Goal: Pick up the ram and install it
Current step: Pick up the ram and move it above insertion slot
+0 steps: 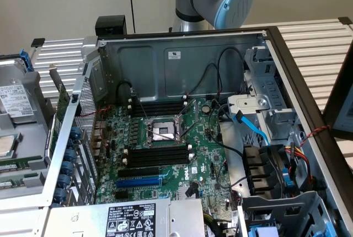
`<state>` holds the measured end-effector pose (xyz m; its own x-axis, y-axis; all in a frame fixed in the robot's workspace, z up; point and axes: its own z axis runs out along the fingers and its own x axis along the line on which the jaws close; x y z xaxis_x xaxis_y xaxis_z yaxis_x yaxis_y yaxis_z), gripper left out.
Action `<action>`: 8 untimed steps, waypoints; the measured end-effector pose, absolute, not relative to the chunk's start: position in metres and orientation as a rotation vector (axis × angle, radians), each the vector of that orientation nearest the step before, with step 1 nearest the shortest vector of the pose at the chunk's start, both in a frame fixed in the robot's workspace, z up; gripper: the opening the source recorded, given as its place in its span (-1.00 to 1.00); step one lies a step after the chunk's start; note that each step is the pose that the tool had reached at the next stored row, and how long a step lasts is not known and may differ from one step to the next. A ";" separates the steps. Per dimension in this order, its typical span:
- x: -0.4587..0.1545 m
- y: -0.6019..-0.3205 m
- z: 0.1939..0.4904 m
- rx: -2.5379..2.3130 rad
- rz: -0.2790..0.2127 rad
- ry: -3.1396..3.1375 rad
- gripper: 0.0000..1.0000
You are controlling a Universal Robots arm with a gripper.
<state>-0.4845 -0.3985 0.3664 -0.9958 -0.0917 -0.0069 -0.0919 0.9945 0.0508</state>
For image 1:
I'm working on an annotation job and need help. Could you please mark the RAM slot white latches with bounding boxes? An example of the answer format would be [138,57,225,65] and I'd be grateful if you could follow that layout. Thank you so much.
[127,96,189,107]
[127,101,189,114]
[122,143,193,160]
[122,153,193,170]

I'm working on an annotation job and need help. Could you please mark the CPU socket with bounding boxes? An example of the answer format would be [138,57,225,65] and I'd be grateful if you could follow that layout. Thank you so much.
[143,115,187,148]

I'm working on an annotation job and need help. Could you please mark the thin metal locking lever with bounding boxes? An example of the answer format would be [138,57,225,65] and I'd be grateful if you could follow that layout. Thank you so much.
[180,122,201,141]
[134,93,152,122]

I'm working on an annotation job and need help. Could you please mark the green Dell motherboard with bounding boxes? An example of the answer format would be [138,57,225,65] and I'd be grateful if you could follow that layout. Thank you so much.
[95,98,239,213]

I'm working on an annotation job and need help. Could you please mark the open PC case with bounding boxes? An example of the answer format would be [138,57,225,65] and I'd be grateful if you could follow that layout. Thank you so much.
[38,26,353,237]

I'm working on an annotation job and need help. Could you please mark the silver metal disk bay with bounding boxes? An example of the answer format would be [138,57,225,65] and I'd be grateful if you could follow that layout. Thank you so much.
[227,46,303,141]

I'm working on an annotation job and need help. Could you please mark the long black expansion slot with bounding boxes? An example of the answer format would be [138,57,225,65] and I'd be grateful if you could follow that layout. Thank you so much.
[117,166,161,179]

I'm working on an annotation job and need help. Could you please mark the black plug connector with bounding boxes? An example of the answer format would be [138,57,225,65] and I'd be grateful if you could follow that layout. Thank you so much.
[184,181,201,198]

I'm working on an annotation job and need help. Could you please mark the blue expansion slot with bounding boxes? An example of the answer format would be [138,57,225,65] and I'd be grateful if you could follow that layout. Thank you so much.
[115,170,170,190]

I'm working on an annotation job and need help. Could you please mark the silver finned chipset heatsink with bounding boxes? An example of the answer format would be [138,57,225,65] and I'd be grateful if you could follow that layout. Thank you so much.
[177,186,195,201]

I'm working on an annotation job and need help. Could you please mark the black fan shroud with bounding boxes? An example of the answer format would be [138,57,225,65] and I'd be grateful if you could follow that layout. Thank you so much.
[242,144,290,197]

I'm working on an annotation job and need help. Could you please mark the black box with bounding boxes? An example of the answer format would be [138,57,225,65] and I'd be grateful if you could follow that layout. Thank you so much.
[94,15,128,36]

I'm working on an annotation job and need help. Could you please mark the short black expansion slot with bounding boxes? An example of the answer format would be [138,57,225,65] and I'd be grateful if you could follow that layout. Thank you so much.
[113,191,130,201]

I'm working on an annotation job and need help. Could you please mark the silver power supply unit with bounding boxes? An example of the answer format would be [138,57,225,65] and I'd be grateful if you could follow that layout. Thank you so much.
[48,197,206,237]

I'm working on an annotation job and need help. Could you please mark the green graphics card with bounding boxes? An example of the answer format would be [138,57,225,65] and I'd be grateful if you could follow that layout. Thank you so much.
[49,64,72,165]

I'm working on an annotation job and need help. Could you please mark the grey perforated drive cage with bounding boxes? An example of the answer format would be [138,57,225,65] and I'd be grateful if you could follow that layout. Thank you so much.
[236,191,336,237]

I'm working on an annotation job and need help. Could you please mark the black framed monitor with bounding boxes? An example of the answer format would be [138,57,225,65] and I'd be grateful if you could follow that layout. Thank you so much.
[322,42,353,173]

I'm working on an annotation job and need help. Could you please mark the silver hard disk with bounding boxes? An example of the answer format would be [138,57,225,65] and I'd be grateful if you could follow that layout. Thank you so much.
[0,60,38,124]

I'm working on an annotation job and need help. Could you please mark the silver CPU chip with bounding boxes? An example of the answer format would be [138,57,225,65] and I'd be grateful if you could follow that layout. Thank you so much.
[0,134,18,157]

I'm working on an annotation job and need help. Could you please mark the thin black wire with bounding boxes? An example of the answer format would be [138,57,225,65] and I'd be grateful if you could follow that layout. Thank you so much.
[185,62,222,98]
[217,47,247,96]

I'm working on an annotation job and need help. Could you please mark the thick black cable loop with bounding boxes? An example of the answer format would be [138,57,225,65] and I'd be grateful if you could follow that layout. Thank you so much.
[116,80,137,104]

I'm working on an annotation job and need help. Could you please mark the blue flat disk wire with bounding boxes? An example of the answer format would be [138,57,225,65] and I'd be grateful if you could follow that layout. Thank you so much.
[233,111,270,146]

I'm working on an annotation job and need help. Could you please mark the red black twisted wire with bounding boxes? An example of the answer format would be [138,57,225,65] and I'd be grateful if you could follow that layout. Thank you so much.
[299,125,332,147]
[73,104,114,119]

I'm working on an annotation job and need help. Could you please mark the braided yellow black cable bundle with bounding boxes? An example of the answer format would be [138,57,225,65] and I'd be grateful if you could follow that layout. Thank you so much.
[203,211,224,237]

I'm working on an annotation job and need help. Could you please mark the yellow red black wire bundle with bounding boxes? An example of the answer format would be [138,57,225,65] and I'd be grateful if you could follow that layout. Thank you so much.
[284,142,315,182]

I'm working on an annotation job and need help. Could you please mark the blue plastic disk rail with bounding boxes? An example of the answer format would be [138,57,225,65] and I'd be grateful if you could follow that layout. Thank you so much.
[19,49,34,73]

